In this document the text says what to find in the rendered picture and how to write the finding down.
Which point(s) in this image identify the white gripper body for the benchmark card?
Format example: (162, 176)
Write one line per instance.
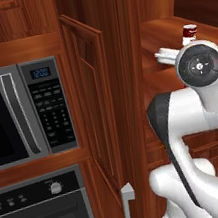
(165, 56)

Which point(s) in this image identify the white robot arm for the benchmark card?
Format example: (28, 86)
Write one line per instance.
(189, 110)

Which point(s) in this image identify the tall wooden cabinet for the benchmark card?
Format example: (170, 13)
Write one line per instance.
(120, 44)

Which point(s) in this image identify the wooden cabinet door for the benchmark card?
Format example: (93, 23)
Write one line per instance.
(94, 100)

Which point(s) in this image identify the red and white can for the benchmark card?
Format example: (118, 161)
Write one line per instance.
(189, 32)

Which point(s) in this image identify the grey microwave oven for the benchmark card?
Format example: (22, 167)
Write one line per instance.
(30, 111)

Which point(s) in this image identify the white oven knob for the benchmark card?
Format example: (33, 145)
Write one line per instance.
(55, 187)

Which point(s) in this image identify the black and grey oven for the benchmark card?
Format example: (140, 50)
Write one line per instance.
(42, 217)

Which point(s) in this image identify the wooden wall cupboards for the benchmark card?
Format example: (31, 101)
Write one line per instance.
(7, 17)

